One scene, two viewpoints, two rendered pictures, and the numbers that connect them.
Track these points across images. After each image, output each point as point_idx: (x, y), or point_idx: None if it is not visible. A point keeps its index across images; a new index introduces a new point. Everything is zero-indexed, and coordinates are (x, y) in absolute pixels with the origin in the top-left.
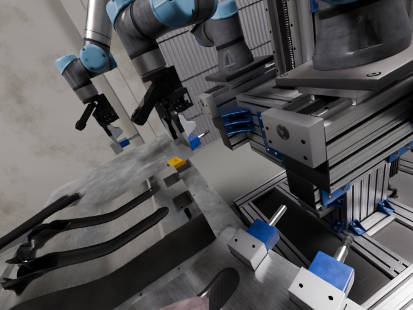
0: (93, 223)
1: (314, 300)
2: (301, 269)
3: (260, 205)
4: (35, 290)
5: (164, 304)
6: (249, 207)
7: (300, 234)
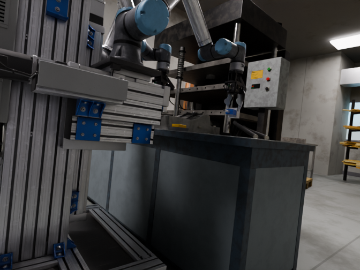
0: (188, 118)
1: None
2: None
3: (124, 261)
4: (180, 114)
5: None
6: (141, 254)
7: (94, 235)
